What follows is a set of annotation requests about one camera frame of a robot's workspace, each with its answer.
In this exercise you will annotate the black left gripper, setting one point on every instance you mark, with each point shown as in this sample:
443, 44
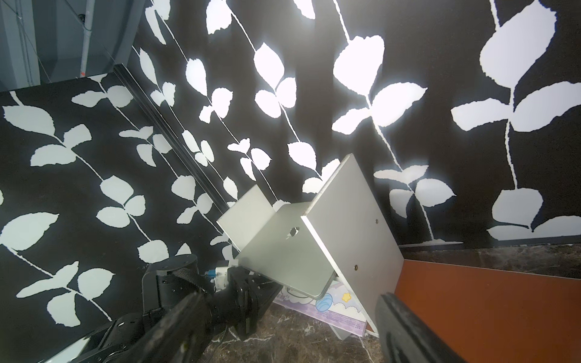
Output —
243, 303

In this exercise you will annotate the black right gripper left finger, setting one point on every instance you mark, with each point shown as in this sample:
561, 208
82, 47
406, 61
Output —
182, 335

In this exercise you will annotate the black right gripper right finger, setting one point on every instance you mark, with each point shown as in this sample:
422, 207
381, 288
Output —
404, 337

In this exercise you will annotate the white shelf with orange boards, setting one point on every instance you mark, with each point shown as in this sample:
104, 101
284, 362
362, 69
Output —
484, 315

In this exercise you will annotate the colourful cartoon notebook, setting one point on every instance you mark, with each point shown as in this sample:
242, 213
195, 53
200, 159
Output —
337, 307

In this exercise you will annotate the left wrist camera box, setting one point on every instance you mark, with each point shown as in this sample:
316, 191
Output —
218, 277

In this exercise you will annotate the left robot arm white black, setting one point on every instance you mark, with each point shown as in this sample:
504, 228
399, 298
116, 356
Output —
164, 285

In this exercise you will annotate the silver laptop computer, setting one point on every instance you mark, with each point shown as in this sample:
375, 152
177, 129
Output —
284, 251

